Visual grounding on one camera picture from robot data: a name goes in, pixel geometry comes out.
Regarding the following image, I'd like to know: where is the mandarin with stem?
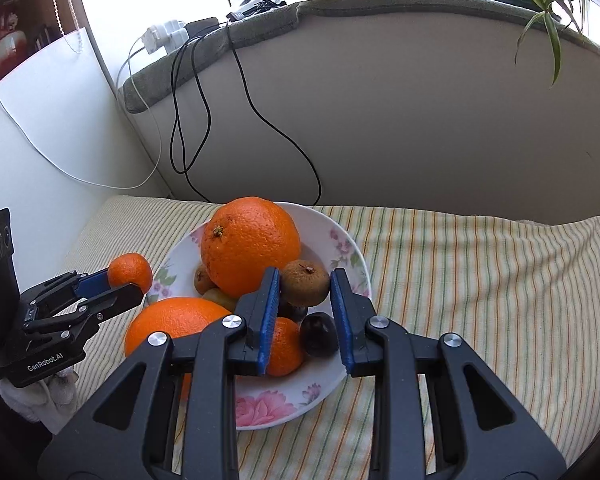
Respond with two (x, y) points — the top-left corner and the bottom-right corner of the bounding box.
(107, 252), (152, 294)

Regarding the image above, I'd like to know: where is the medium orange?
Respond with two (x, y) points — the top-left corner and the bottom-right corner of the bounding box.
(123, 296), (233, 401)

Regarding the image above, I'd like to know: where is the brown longan fruit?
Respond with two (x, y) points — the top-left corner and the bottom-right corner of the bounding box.
(280, 260), (330, 308)
(193, 263), (216, 296)

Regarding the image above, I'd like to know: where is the yellow green grape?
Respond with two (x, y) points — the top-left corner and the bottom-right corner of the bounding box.
(202, 288), (237, 312)

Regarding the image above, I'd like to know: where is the small orange kumquat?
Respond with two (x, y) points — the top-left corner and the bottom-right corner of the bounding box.
(266, 318), (304, 377)

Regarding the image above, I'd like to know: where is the dark plum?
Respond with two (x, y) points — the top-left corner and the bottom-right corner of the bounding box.
(300, 312), (339, 359)
(277, 298), (308, 324)

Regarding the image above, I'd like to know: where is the large orange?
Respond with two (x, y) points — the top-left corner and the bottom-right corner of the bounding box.
(200, 196), (301, 299)

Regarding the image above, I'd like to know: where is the white gloved left hand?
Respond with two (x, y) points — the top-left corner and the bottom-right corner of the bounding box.
(0, 366), (79, 434)

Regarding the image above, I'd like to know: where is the striped table cloth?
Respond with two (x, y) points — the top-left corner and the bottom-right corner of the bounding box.
(59, 195), (600, 480)

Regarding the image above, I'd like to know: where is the white cable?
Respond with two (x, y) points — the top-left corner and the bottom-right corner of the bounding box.
(0, 29), (164, 191)

